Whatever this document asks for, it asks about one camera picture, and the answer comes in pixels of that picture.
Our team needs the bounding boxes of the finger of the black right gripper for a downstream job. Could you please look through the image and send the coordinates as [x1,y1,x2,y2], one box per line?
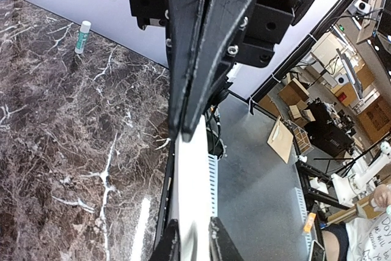
[166,0,205,138]
[181,0,253,142]

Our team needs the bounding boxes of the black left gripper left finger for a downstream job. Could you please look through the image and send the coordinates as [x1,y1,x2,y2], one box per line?
[149,219,180,261]

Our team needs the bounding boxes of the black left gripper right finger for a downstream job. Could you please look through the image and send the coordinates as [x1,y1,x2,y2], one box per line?
[209,217,244,261]

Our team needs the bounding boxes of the small white-capped glue bottle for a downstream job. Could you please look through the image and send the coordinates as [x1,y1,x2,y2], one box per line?
[75,20,92,54]

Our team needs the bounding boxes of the black front rail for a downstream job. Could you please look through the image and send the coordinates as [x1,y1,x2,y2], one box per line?
[153,142,175,249]

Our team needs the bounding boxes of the white slotted cable duct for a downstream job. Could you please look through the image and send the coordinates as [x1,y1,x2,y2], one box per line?
[208,154,218,217]

